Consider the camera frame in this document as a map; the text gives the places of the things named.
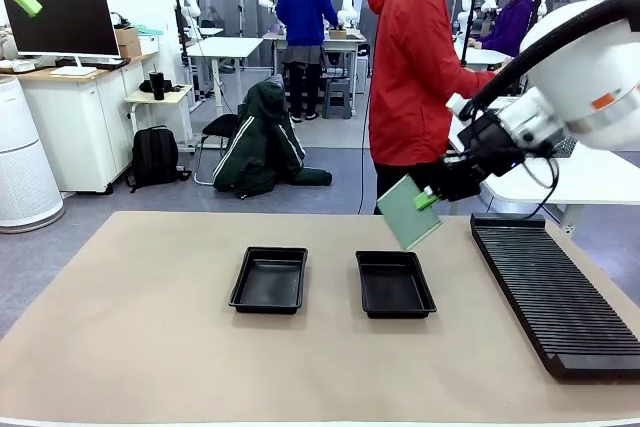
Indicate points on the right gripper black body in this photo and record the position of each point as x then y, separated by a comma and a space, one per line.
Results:
487, 152

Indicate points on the green circuit board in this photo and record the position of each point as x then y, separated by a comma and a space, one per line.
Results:
405, 219

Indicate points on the black ESD tray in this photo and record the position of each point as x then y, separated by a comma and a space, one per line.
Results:
395, 287
270, 282

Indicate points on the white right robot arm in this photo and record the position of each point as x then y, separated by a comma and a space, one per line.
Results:
575, 57

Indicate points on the person's right forearm red sleeve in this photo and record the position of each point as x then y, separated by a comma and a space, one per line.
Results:
475, 81

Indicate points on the black computer monitor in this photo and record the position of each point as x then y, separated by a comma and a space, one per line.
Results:
60, 22

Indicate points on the flat white box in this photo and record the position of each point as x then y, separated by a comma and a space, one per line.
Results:
17, 66

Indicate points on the black keyboard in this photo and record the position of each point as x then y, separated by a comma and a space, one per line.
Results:
100, 64

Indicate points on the white standing desk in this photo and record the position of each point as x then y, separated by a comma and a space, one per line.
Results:
480, 54
225, 44

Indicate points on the brown cardboard box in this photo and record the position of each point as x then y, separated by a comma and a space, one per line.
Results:
127, 42

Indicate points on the person in red jacket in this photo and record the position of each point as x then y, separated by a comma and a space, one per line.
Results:
410, 72

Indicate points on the black tripod stand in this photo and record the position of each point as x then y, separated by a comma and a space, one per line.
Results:
467, 32

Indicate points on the person in purple hoodie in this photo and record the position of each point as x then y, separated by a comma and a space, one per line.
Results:
510, 27

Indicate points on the white storage bin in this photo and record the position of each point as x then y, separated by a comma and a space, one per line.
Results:
149, 44

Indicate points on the grey step stool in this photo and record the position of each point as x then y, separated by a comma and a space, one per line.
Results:
337, 92

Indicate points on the black tumbler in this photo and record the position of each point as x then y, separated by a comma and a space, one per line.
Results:
157, 84

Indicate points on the black slotted board rack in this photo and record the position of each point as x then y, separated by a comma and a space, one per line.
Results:
550, 297

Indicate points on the dark green jacket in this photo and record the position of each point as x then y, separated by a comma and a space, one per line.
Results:
260, 147

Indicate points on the wooden top work desk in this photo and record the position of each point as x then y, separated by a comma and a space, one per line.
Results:
355, 38

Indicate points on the small wooden side table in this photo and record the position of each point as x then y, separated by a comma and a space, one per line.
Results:
177, 97

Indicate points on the small cardboard box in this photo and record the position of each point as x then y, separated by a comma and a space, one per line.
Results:
337, 34

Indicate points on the black backpack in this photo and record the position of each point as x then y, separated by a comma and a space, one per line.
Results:
155, 157

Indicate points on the black folding chair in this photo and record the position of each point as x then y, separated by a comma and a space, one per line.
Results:
220, 124

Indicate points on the person in blue hoodie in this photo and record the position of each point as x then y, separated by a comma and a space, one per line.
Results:
305, 7

